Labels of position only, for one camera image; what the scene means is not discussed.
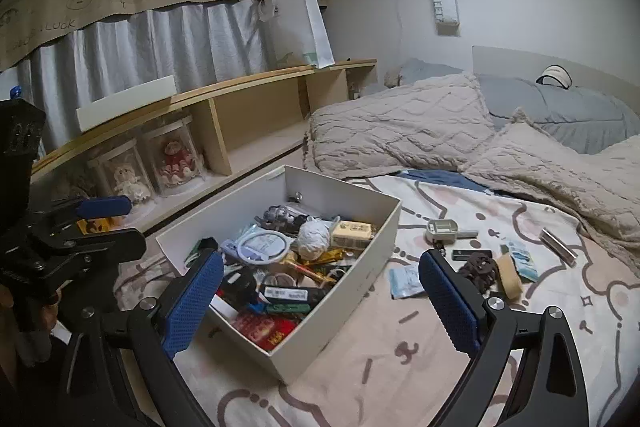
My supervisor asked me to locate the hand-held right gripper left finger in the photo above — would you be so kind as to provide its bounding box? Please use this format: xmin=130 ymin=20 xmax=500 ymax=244
xmin=55 ymin=251 xmax=226 ymax=427

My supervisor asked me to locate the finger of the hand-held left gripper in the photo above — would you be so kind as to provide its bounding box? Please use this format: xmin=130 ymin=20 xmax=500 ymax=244
xmin=45 ymin=227 xmax=147 ymax=268
xmin=47 ymin=194 xmax=133 ymax=229

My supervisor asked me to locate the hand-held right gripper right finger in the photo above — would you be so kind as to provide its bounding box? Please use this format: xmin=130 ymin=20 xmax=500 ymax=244
xmin=418 ymin=249 xmax=590 ymax=427

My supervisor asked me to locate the white plastic ring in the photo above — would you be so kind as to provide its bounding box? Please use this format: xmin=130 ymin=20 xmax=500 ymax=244
xmin=235 ymin=229 xmax=292 ymax=266

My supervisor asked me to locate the white cardboard shoe box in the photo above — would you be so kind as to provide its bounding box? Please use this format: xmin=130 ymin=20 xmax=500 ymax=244
xmin=156 ymin=164 xmax=403 ymax=385

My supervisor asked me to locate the person's left hand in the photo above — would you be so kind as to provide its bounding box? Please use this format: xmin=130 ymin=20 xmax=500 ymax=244
xmin=37 ymin=299 xmax=64 ymax=334

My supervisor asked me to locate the yellow printed card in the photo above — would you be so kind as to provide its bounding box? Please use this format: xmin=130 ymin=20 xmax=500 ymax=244
xmin=76 ymin=217 xmax=116 ymax=236

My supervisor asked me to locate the white dress doll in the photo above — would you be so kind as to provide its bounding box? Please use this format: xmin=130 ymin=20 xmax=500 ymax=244
xmin=112 ymin=164 xmax=152 ymax=204

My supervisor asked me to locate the black round case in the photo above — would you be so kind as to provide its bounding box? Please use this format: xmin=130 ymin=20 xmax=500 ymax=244
xmin=219 ymin=266 xmax=259 ymax=304

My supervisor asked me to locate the cream doll in clear case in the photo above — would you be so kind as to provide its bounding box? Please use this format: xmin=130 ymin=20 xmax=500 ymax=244
xmin=87 ymin=138 xmax=154 ymax=206

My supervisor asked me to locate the black rectangular stick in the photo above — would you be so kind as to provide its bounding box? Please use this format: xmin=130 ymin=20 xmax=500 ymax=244
xmin=451 ymin=248 xmax=494 ymax=263

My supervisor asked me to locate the tan cardboard sleeve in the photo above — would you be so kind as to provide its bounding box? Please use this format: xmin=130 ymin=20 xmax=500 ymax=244
xmin=491 ymin=253 xmax=525 ymax=299

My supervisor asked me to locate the beige plastic holder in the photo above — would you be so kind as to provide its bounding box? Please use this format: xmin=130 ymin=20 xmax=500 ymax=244
xmin=424 ymin=218 xmax=479 ymax=245

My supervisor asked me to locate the printed pink bedsheet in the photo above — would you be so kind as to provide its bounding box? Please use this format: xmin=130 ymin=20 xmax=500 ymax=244
xmin=115 ymin=172 xmax=640 ymax=427

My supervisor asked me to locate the red packet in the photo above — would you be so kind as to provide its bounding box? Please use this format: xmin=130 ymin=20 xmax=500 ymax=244
xmin=231 ymin=311 xmax=299 ymax=354

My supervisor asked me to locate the pink dress doll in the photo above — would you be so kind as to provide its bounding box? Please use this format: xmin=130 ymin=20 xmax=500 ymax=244
xmin=157 ymin=139 xmax=197 ymax=184

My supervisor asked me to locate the blue printed card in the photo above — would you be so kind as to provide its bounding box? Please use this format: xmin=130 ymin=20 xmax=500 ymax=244
xmin=501 ymin=239 xmax=539 ymax=284

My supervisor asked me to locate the black box white label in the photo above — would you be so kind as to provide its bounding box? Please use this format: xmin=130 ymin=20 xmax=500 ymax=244
xmin=256 ymin=284 xmax=327 ymax=309

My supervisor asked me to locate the red doll in clear case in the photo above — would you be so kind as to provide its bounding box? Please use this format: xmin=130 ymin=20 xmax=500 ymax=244
xmin=141 ymin=115 xmax=207 ymax=198

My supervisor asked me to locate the cream flat board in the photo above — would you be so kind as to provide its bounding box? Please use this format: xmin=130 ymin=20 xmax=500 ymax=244
xmin=75 ymin=75 xmax=179 ymax=134

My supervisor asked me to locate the yellow tissue pack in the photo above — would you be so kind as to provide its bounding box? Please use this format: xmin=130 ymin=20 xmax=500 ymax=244
xmin=331 ymin=219 xmax=376 ymax=251

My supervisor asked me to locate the blue cloth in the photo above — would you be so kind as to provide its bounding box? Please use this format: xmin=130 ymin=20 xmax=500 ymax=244
xmin=399 ymin=169 xmax=492 ymax=194

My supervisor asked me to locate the silver metal bar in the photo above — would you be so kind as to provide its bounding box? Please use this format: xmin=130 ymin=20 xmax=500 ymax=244
xmin=539 ymin=227 xmax=577 ymax=266

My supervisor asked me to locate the white fluffy ball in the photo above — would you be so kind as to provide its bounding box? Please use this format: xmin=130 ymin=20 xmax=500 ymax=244
xmin=297 ymin=217 xmax=332 ymax=261

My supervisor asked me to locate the grey curtain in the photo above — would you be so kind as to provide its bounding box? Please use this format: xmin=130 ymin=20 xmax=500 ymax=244
xmin=0 ymin=0 xmax=272 ymax=158

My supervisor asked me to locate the wooden bedside shelf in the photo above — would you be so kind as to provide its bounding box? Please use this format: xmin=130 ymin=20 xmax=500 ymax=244
xmin=30 ymin=59 xmax=378 ymax=234

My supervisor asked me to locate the grey pillow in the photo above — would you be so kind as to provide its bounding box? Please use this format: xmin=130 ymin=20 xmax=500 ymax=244
xmin=384 ymin=58 xmax=467 ymax=88

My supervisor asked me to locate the white headboard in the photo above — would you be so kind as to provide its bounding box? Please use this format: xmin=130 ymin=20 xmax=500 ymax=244
xmin=471 ymin=45 xmax=640 ymax=98

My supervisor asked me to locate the white black eye mask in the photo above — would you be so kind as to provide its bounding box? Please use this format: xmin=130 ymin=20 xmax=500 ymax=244
xmin=535 ymin=64 xmax=574 ymax=88

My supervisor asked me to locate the white paper bag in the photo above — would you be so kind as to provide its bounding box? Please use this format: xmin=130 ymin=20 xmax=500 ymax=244
xmin=260 ymin=0 xmax=337 ymax=70

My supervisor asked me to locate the brown hair ties bundle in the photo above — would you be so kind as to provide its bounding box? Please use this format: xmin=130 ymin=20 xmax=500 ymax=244
xmin=456 ymin=254 xmax=502 ymax=296

